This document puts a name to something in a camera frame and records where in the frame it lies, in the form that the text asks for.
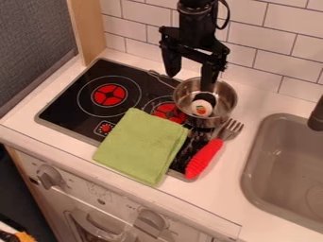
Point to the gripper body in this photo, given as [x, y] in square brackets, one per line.
[194, 35]

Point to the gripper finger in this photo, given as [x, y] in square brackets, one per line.
[171, 62]
[209, 78]

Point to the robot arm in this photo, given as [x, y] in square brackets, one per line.
[196, 5]

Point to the green cloth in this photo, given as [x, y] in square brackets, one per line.
[142, 146]

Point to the silver pot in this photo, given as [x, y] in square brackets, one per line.
[206, 100]

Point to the toy sushi roll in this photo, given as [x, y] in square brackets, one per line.
[203, 104]

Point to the toy stove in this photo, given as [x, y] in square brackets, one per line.
[113, 104]

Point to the tap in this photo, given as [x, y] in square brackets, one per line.
[316, 116]

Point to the toy sink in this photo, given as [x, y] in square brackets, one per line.
[288, 170]

